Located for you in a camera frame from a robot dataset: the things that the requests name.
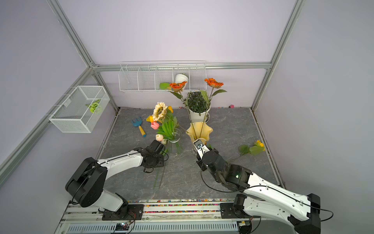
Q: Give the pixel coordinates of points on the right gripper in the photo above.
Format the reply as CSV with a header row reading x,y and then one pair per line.
x,y
200,163

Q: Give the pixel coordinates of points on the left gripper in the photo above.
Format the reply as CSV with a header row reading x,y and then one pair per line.
x,y
160,164

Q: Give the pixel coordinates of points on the white tulip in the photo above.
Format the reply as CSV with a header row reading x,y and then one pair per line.
x,y
161,170

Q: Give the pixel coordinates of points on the pink tulip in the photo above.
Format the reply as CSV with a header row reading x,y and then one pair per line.
x,y
162,129
161,138

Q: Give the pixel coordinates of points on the clear glass vase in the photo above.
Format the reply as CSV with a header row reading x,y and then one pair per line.
x,y
174,146

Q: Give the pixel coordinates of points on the yellow fluted vase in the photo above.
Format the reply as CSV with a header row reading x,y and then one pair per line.
x,y
199,131

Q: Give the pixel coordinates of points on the cream gerbera flower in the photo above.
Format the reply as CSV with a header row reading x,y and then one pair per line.
x,y
160,114

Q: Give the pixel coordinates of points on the orange gerbera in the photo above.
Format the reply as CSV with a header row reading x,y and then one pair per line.
x,y
178,86
216,88

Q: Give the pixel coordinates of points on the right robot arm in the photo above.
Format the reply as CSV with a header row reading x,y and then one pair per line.
x,y
259,197

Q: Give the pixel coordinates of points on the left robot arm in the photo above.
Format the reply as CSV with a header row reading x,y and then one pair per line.
x,y
86,186

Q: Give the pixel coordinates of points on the blue toy rake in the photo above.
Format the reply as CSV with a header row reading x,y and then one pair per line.
x,y
137,123

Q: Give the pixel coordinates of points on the yellow toy shovel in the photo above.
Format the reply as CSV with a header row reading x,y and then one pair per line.
x,y
150,119

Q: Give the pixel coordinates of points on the yellow gerbera right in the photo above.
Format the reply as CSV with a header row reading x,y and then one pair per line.
x,y
256,148

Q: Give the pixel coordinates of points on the potted green plant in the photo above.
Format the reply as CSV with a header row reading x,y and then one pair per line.
x,y
197,116

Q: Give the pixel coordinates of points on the green toy shovel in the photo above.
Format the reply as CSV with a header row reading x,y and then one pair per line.
x,y
164,86

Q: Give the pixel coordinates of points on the white empty pot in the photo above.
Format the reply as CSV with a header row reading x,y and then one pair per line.
x,y
180,78

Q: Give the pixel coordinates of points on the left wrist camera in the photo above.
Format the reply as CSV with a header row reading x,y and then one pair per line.
x,y
156,147

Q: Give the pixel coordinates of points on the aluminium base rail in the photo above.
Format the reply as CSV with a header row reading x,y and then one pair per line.
x,y
197,216

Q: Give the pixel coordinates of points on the long white wire basket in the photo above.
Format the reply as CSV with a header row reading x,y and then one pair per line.
x,y
145,76

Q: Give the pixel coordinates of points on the small white wire basket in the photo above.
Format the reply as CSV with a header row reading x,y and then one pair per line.
x,y
73,116

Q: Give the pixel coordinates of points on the aluminium frame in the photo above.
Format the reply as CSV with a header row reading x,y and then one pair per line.
x,y
94,70

